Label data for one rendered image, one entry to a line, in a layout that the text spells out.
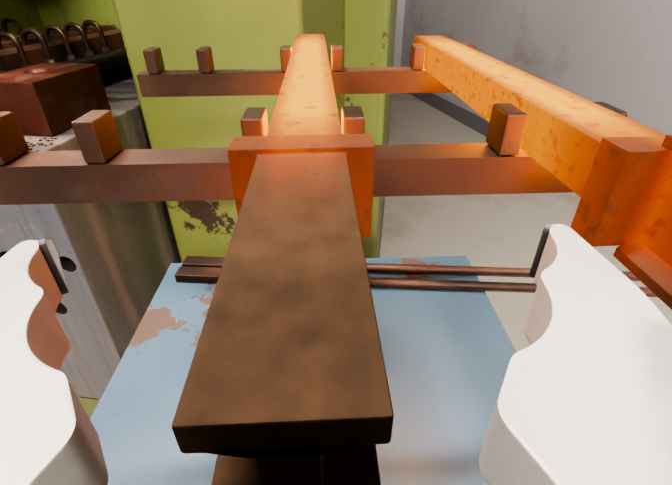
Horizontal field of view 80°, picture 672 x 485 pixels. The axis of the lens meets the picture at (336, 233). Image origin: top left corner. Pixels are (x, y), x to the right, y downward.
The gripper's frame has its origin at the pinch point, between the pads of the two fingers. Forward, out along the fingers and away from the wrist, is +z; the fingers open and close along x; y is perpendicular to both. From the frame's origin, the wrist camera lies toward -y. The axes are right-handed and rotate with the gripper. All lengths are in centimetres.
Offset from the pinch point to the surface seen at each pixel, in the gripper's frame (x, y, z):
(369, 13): 12, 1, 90
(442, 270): 15.6, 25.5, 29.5
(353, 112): 2.2, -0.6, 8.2
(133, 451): -15.2, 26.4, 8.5
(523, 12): 137, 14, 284
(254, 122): -2.3, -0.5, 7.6
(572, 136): 10.6, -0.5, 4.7
